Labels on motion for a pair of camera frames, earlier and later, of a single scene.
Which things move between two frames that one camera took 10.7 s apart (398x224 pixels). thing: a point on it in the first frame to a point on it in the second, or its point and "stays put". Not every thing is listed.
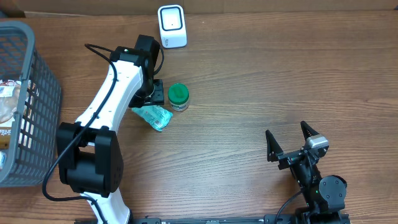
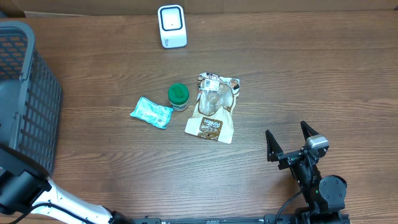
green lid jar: x=178 y=96 stays put
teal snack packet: x=158 y=117 stays put
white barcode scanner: x=173 y=26 stays put
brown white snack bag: x=9 y=93 to x=213 y=116
